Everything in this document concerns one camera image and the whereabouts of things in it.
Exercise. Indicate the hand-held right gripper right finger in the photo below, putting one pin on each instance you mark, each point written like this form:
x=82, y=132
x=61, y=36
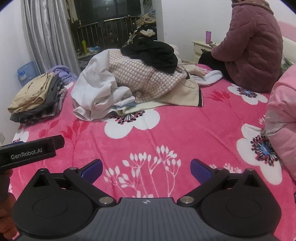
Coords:
x=200, y=171

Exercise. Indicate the light blue cloth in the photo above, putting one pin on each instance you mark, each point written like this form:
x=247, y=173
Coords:
x=126, y=105

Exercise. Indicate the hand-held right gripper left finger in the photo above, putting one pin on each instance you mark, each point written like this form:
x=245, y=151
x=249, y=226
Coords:
x=93, y=171

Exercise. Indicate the white towel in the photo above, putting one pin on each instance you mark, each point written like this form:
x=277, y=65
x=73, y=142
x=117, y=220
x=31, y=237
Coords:
x=210, y=77

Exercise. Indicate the grey curtain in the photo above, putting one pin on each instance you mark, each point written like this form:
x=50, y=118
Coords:
x=46, y=34

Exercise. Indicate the white garment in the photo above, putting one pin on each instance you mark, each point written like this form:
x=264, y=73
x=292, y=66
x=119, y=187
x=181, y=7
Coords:
x=97, y=88

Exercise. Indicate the white nightstand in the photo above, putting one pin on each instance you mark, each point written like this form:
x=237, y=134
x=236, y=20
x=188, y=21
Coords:
x=198, y=49

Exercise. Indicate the purple cup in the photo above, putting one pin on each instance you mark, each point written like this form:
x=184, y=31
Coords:
x=208, y=37

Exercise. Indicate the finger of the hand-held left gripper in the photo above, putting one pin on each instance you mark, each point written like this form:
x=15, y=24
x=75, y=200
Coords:
x=57, y=142

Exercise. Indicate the hanging beige garment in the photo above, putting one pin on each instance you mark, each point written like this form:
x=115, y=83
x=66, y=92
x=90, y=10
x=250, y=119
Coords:
x=72, y=11

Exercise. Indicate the black printed sweatshirt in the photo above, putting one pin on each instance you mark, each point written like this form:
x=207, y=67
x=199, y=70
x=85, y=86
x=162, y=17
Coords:
x=150, y=55

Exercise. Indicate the dark grey folded garment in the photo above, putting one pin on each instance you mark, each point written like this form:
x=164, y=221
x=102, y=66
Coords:
x=27, y=114

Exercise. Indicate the yellow-green bottle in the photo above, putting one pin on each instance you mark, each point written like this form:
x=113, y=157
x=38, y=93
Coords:
x=84, y=47

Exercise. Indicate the beige houndstooth knit sweater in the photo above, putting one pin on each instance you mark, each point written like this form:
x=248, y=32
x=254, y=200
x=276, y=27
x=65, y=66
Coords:
x=138, y=76

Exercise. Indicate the cream cloth with black trim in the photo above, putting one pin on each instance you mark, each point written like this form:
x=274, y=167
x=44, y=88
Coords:
x=182, y=92

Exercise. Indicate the olive green cloth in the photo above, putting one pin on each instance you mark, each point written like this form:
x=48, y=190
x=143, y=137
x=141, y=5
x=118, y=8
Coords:
x=285, y=64

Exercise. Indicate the draped clothes heap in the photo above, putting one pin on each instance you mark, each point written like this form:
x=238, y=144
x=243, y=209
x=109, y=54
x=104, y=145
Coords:
x=144, y=32

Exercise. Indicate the lavender cloth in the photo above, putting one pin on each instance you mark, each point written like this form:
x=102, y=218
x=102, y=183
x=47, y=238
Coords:
x=61, y=70

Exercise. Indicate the pink floral blanket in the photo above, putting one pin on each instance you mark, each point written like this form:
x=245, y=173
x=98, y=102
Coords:
x=185, y=129

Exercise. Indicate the metal railing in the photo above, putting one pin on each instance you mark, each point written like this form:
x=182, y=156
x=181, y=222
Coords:
x=92, y=32

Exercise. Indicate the blue water jug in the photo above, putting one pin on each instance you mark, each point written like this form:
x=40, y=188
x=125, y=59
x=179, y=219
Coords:
x=26, y=73

